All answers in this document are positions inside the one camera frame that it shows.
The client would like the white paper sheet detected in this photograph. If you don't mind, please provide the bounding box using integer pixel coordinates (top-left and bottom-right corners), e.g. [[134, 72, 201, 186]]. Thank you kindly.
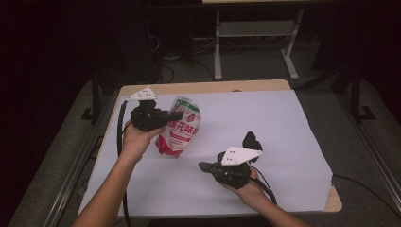
[[78, 89, 335, 218]]

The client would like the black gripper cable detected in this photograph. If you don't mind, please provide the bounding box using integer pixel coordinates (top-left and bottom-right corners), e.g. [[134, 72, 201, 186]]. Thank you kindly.
[[116, 99, 132, 227], [248, 165, 279, 206]]

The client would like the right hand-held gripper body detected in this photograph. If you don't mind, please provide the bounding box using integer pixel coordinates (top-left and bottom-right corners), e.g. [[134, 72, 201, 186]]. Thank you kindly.
[[207, 145, 264, 190]]

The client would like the glass jar with black lid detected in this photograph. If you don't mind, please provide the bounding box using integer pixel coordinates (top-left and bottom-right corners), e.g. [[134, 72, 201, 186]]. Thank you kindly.
[[217, 131, 264, 166]]

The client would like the person's right hand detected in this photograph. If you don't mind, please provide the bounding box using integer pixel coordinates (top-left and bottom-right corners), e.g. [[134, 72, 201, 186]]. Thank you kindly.
[[219, 167, 270, 210]]

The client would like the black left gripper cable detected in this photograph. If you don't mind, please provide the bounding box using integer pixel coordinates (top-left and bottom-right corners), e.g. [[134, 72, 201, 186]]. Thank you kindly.
[[116, 99, 132, 227]]

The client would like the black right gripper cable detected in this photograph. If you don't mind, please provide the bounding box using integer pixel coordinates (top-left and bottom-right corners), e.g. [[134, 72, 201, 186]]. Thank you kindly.
[[248, 165, 279, 206]]

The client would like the white metal desk frame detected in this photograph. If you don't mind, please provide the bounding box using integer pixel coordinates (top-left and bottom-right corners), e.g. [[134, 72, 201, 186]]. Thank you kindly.
[[201, 0, 306, 81]]

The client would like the person's left hand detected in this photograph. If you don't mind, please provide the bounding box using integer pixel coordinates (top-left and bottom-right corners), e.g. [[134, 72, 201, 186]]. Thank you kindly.
[[121, 120, 167, 163]]

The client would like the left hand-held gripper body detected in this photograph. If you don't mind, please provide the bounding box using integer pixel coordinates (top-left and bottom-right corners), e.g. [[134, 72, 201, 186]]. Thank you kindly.
[[125, 87, 170, 132]]

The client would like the black metal stand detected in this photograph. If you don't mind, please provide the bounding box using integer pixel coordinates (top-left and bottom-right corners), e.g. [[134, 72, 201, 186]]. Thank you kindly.
[[348, 61, 376, 123], [79, 77, 106, 125]]

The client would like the black floor cable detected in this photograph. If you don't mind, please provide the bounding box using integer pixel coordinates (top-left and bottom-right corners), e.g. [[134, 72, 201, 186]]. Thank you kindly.
[[331, 173, 401, 219]]

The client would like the tangle of dark cables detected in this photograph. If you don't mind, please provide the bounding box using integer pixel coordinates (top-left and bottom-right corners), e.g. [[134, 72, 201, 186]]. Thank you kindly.
[[143, 32, 216, 83]]

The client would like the white and red seasoning bag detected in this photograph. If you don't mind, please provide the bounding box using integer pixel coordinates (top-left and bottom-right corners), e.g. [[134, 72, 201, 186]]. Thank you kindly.
[[154, 96, 202, 159]]

